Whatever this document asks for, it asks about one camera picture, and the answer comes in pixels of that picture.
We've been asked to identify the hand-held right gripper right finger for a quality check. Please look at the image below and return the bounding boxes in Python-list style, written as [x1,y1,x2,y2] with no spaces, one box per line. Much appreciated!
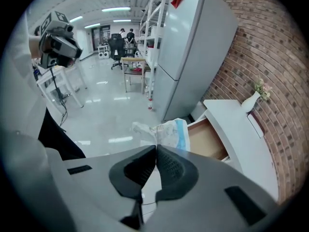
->
[155,144,200,203]

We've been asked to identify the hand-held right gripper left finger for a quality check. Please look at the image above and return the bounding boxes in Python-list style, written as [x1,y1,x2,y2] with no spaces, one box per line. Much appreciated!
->
[108,145,157,230]

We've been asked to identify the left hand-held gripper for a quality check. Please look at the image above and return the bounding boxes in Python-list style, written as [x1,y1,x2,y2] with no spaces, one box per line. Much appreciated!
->
[38,10,84,70]

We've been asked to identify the white-blue plastic bag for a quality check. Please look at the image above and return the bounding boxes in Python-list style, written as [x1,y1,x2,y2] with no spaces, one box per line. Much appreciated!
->
[132,118,191,152]

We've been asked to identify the white drawer with brown inside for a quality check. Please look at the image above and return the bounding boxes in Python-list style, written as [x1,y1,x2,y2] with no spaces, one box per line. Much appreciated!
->
[187,118,229,163]

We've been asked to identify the person's left forearm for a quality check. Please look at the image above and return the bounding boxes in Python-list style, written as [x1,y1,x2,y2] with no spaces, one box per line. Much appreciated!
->
[28,34,43,59]

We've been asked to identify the white table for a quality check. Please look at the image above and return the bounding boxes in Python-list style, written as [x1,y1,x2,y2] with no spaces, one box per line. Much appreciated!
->
[36,63,88,109]

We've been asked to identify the black office chair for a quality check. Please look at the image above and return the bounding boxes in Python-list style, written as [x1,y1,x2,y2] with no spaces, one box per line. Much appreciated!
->
[108,32,126,70]

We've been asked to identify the person's white shirt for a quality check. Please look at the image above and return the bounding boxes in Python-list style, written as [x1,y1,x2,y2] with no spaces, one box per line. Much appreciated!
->
[0,8,47,144]

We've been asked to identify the wooden chair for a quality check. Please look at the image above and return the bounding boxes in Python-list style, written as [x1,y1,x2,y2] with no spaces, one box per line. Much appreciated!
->
[120,56,152,94]

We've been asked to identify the white curved desk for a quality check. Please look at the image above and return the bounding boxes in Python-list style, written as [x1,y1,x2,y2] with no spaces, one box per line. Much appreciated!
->
[202,99,281,204]

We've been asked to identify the person's black trousers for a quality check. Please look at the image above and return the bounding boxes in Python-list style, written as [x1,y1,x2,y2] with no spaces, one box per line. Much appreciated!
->
[38,107,87,161]

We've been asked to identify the white shelf rack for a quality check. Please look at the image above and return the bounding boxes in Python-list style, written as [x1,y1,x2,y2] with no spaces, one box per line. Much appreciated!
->
[138,0,170,99]

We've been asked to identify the brown edged notebook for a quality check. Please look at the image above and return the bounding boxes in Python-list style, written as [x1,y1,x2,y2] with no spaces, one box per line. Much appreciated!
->
[246,110,265,139]

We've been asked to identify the white vase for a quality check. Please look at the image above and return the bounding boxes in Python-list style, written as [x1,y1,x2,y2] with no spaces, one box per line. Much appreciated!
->
[241,90,262,114]

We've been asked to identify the grey refrigerator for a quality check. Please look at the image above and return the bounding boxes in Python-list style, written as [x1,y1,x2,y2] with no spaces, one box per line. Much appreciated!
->
[152,0,239,123]

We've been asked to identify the bunch of flowers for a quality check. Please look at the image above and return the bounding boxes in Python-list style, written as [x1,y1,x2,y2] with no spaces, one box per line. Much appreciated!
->
[254,78,273,102]

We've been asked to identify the thin black cable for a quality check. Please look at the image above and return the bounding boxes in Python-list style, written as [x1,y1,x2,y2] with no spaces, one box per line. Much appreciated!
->
[49,67,69,128]

